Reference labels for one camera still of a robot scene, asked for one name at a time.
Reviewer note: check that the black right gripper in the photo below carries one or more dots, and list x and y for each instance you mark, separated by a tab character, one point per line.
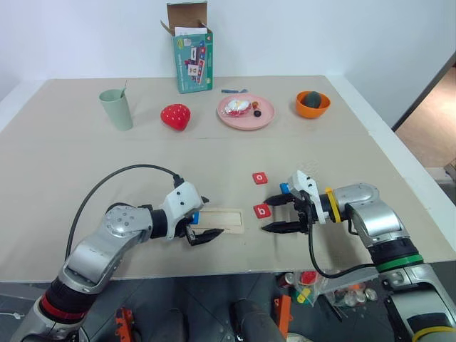
303	212

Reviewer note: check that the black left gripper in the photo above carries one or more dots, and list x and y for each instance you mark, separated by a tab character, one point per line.
189	233

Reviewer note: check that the blue letter block o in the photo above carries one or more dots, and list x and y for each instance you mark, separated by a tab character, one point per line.
195	218

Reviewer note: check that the red letter block b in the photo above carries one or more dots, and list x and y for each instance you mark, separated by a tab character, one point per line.
262	211

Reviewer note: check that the wooden letter tray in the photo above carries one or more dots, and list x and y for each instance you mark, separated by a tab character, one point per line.
228	218

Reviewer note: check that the blue letter block t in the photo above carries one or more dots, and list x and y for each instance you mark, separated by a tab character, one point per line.
284	187

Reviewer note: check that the red letter block o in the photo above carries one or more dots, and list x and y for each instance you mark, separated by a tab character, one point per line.
259	178

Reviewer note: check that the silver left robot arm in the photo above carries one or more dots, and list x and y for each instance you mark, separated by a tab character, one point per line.
92	249

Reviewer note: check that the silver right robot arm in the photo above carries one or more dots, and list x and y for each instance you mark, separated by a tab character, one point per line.
377	221

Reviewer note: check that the clear plastic bag of toys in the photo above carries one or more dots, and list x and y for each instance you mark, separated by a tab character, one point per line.
320	288

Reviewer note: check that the pink plate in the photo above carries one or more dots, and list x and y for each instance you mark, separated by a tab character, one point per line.
246	123

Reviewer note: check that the small black toy piece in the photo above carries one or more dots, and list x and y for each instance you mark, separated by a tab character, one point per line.
257	113

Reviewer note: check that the orange plastic tool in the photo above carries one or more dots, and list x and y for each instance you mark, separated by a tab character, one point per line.
284	317

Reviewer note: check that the red toy strawberry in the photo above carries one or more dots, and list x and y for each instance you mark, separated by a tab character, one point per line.
175	117

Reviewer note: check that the orange bowl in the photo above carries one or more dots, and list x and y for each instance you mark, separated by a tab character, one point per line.
311	112

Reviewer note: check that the large dark rounded shape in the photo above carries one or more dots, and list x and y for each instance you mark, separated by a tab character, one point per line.
256	324

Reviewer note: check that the clear wrapped toy packet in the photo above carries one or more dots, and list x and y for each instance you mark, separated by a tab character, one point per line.
236	107

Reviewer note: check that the dark green toy avocado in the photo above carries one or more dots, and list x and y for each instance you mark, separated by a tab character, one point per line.
313	99

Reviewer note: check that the blue pen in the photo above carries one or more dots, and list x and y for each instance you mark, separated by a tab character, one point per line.
234	90

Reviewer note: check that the orange and black clamp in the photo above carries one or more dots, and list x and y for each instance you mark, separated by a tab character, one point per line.
123	326

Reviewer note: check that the pale green cup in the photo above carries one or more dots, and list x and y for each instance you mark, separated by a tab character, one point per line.
117	112

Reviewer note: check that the teal cardboard toy box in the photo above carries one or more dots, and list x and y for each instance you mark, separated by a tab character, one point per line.
192	64

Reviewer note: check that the thin green stick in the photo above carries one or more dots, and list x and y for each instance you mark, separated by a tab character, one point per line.
124	87

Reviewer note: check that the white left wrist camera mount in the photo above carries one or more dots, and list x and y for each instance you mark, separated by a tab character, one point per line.
181	199

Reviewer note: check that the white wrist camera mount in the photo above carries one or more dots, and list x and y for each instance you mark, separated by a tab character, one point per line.
181	199
306	185

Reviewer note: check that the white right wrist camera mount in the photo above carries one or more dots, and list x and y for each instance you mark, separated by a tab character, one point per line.
306	185

